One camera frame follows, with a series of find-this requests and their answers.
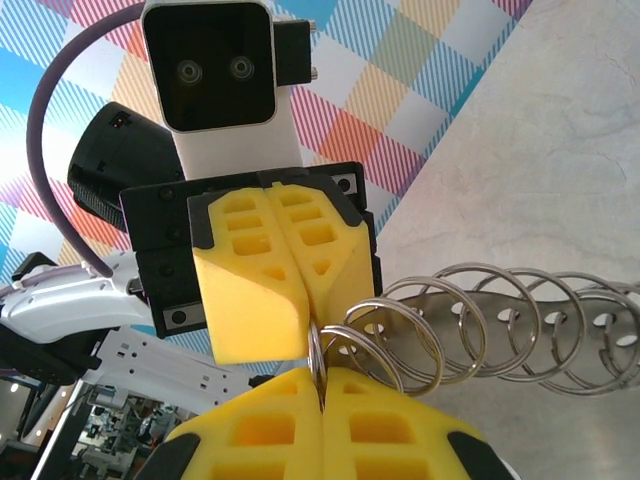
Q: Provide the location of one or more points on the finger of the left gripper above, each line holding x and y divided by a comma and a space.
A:
340, 270
240, 310

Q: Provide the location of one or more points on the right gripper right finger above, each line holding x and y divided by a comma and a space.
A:
390, 450

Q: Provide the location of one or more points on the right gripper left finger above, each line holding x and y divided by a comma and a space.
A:
260, 450

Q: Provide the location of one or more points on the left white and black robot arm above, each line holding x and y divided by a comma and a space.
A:
60, 305

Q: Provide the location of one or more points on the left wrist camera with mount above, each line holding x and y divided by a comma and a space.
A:
210, 60

